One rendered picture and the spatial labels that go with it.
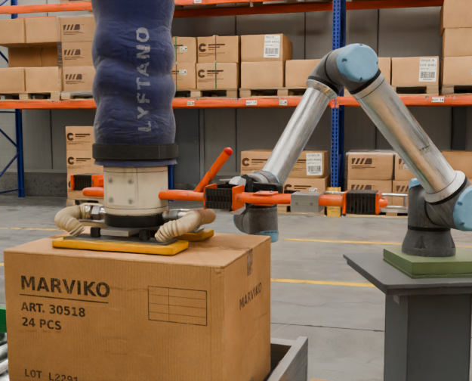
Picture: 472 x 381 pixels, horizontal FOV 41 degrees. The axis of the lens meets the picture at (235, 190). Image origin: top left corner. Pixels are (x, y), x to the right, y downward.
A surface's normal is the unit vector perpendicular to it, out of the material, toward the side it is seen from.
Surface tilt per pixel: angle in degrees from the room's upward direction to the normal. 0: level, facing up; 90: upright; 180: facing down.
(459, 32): 87
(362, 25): 90
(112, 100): 74
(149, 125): 79
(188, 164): 90
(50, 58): 90
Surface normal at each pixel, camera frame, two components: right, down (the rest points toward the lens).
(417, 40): -0.24, 0.11
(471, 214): 0.34, 0.14
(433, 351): 0.11, 0.11
